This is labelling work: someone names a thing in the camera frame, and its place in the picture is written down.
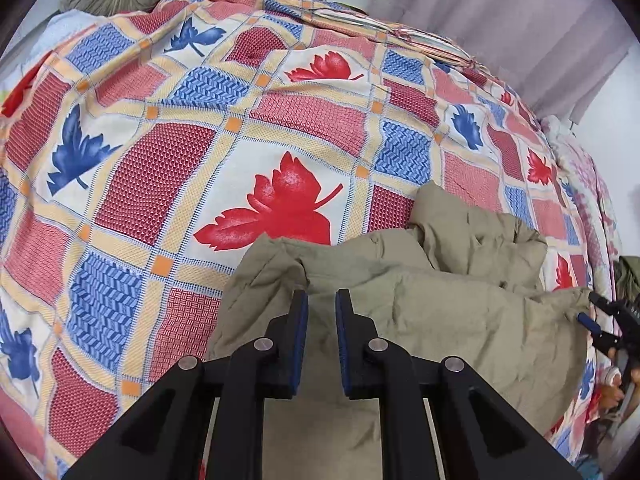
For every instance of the green crumpled garment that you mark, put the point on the green crumpled garment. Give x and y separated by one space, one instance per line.
630 275

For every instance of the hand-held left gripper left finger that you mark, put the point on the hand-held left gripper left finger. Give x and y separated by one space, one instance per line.
301 320

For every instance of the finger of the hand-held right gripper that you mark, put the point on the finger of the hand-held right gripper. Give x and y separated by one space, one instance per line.
607 305
589 324

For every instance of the light blue floral sheet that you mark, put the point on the light blue floral sheet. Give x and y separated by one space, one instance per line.
45 40

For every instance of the pink floral blanket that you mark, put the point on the pink floral blanket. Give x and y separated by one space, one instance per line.
590 185

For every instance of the leaf-print patchwork quilt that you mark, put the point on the leaf-print patchwork quilt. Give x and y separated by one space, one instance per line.
175 170

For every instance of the khaki padded jacket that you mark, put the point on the khaki padded jacket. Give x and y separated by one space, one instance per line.
450 300

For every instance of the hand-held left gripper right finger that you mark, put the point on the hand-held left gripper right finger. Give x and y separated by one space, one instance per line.
342 325

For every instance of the grey curtain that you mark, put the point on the grey curtain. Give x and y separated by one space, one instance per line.
500 25

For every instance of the striped folded cloth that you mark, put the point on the striped folded cloth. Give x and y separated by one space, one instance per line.
390 30

